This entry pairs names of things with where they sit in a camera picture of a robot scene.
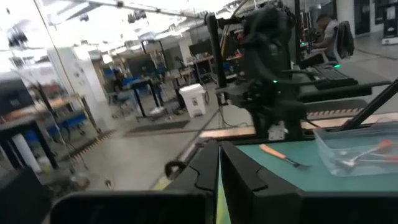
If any silver metal bracket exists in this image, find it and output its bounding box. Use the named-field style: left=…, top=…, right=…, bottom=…
left=267, top=124, right=286, bottom=141

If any black background desk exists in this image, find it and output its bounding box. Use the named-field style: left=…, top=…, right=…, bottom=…
left=123, top=67, right=193, bottom=119

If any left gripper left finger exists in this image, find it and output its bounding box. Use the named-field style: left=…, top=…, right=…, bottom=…
left=49, top=139, right=220, bottom=224

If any yellow translucent plastic bin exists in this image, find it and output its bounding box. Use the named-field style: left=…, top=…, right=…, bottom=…
left=152, top=175, right=233, bottom=224

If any clear plastic bin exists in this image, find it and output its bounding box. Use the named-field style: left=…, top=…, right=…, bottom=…
left=313, top=120, right=398, bottom=178

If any black striped floor mat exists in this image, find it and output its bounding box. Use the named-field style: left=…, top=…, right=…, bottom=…
left=67, top=129, right=116, bottom=164
left=126, top=119, right=191, bottom=135

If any person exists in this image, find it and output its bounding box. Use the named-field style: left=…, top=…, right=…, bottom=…
left=111, top=70, right=139, bottom=108
left=310, top=14, right=340, bottom=62

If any yellow hanging cable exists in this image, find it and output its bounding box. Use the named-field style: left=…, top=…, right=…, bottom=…
left=32, top=0, right=94, bottom=131

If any light orange handled fork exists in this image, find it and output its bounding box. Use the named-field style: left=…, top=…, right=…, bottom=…
left=259, top=143, right=312, bottom=170

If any wooden table with blue drawers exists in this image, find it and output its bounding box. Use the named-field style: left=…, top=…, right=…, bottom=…
left=0, top=95, right=102, bottom=170

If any grey equipment cart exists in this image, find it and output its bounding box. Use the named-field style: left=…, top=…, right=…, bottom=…
left=214, top=63, right=392, bottom=103

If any white trash bin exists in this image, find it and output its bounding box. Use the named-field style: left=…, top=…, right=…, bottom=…
left=178, top=83, right=207, bottom=119

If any black diagonal beam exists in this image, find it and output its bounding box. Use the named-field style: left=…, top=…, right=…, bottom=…
left=338, top=79, right=398, bottom=131

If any black keyboard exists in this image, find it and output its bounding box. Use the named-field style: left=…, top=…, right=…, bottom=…
left=313, top=64, right=359, bottom=90

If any teal table mat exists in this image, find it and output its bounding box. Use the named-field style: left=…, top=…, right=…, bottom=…
left=192, top=138, right=398, bottom=224

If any black office chair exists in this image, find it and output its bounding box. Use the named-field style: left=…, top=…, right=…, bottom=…
left=334, top=21, right=356, bottom=65

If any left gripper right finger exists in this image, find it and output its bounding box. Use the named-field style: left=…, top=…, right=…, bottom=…
left=220, top=141, right=398, bottom=224

